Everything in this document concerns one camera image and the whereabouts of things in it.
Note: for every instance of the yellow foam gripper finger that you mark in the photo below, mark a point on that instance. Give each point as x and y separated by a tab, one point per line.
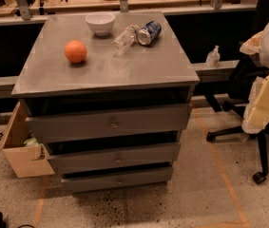
256	114

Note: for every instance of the orange fruit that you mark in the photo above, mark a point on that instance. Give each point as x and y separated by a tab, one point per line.
75	51

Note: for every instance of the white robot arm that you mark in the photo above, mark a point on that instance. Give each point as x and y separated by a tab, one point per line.
259	44

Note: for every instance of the black office chair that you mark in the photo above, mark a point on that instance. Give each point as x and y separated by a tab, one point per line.
251	81

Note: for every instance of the hand sanitizer pump bottle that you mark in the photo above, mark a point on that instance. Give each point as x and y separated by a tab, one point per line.
213	57

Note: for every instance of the top grey drawer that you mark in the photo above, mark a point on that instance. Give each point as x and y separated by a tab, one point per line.
109	123

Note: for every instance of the grey drawer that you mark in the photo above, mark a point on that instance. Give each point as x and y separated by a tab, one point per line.
114	158
118	180
109	123

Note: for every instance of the middle grey drawer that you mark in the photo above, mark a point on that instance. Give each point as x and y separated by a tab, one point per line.
114	158

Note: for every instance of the blue white soda can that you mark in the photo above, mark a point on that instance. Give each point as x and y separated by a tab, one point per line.
149	32

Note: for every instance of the clear plastic bottle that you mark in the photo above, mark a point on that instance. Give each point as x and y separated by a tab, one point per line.
125	40

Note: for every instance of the grey drawer cabinet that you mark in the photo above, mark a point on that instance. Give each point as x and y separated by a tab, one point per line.
48	49

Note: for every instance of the bottom grey drawer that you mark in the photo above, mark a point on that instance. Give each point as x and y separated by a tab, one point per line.
118	180

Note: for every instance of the white ceramic bowl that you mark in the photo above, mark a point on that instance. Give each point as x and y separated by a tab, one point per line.
101	23

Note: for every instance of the open cardboard box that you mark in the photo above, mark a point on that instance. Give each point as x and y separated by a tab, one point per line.
26	156

